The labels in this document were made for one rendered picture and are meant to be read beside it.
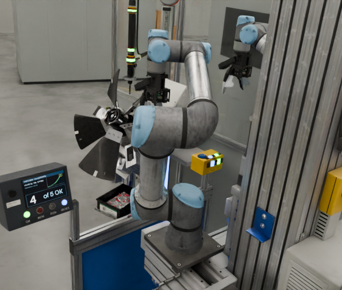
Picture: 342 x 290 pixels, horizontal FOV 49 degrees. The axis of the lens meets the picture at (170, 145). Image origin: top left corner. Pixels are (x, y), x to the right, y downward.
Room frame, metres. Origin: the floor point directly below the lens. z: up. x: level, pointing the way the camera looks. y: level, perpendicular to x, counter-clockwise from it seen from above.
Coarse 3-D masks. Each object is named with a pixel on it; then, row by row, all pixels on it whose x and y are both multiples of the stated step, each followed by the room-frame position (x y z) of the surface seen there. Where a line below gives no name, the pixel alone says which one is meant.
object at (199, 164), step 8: (200, 152) 1.95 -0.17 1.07; (208, 152) 1.96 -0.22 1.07; (216, 152) 1.97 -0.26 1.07; (192, 160) 1.91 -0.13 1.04; (200, 160) 1.86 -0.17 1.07; (208, 160) 1.86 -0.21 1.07; (192, 168) 1.90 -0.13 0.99; (200, 168) 1.86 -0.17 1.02; (208, 168) 1.87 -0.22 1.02; (216, 168) 1.91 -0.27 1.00
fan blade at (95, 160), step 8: (96, 144) 1.95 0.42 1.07; (104, 144) 1.96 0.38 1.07; (112, 144) 1.97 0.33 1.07; (96, 152) 1.93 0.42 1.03; (104, 152) 1.93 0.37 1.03; (112, 152) 1.94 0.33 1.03; (88, 160) 1.91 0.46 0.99; (96, 160) 1.91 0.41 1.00; (104, 160) 1.91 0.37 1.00; (112, 160) 1.92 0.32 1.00; (80, 168) 1.89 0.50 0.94; (88, 168) 1.88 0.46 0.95; (96, 168) 1.88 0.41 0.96; (104, 168) 1.88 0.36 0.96; (112, 168) 1.89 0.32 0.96; (96, 176) 1.86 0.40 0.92; (104, 176) 1.86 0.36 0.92; (112, 176) 1.86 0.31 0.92
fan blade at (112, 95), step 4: (116, 72) 2.32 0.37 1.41; (116, 76) 2.29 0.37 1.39; (116, 80) 2.26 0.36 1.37; (112, 84) 2.32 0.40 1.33; (116, 84) 2.23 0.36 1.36; (112, 88) 2.30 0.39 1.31; (116, 88) 2.21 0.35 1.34; (108, 92) 2.38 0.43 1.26; (112, 92) 2.29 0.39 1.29; (116, 92) 2.19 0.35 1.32; (112, 96) 2.29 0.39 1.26; (116, 96) 2.17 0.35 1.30; (112, 100) 2.28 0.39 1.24; (116, 100) 2.15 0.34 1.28
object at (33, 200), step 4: (36, 192) 1.22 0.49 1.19; (28, 196) 1.19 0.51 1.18; (32, 196) 1.20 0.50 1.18; (36, 196) 1.21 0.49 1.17; (28, 200) 1.19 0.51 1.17; (32, 200) 1.20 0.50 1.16; (36, 200) 1.21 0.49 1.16; (28, 204) 1.18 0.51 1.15; (32, 204) 1.19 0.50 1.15; (36, 204) 1.20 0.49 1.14
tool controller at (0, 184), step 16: (0, 176) 1.23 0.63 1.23; (16, 176) 1.22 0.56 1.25; (32, 176) 1.23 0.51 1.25; (48, 176) 1.26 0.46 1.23; (64, 176) 1.30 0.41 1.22; (0, 192) 1.15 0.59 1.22; (16, 192) 1.16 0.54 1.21; (32, 192) 1.21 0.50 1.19; (48, 192) 1.24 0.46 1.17; (64, 192) 1.28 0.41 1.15; (0, 208) 1.17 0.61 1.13; (16, 208) 1.16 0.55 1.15; (32, 208) 1.19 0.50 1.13; (48, 208) 1.23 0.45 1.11; (64, 208) 1.26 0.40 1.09; (16, 224) 1.14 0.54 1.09
